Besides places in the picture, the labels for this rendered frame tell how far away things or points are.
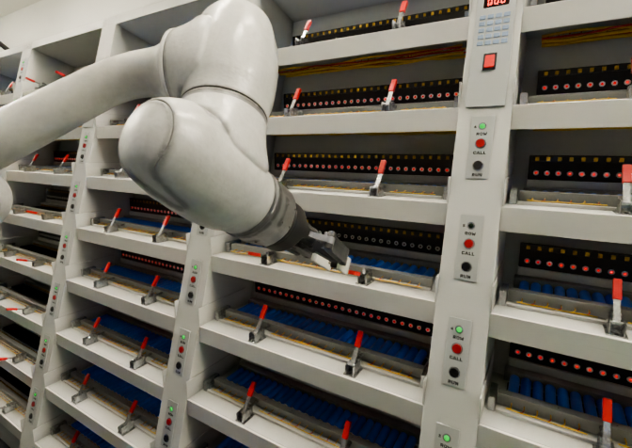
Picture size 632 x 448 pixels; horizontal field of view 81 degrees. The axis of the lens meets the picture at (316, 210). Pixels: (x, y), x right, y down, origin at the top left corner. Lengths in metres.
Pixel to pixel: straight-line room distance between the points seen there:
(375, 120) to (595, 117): 0.40
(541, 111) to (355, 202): 0.39
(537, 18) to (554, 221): 0.38
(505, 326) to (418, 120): 0.43
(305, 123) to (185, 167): 0.64
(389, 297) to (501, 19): 0.59
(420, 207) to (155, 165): 0.56
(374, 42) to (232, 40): 0.55
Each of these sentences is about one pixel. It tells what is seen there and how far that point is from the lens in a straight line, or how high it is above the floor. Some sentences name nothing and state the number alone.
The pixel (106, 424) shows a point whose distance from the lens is 1.48.
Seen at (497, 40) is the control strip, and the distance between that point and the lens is 0.86.
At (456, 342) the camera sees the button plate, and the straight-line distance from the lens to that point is 0.77.
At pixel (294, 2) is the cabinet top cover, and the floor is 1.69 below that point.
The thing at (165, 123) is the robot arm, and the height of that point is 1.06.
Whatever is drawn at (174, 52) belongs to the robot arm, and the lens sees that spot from 0.48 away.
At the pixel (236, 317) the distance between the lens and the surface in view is 1.10.
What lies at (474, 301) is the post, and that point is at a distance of 0.76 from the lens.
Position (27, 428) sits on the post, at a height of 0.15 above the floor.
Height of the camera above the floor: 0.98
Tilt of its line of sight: 4 degrees up
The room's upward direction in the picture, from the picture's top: 8 degrees clockwise
